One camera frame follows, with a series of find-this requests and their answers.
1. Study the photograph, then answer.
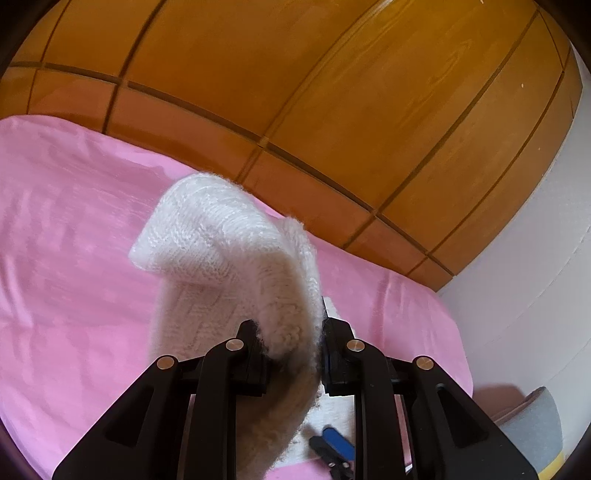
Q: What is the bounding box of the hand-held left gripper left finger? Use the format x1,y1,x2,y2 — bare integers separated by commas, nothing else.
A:
52,319,269,480

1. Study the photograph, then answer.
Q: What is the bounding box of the wooden wardrobe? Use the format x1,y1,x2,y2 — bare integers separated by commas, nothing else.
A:
0,0,583,291

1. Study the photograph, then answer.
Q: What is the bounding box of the pink bed sheet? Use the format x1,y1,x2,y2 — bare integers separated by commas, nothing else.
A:
0,115,474,480

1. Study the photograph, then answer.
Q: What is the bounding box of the white knit sweater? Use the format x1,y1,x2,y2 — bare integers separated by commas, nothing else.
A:
128,173,358,480

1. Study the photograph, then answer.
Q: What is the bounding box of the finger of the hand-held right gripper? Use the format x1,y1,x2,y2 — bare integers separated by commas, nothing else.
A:
308,426,357,480

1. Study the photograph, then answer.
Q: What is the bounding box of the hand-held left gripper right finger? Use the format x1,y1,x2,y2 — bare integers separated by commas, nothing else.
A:
320,316,539,480

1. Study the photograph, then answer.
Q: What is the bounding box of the grey and yellow cushion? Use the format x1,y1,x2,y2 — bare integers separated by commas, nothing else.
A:
487,386,567,480

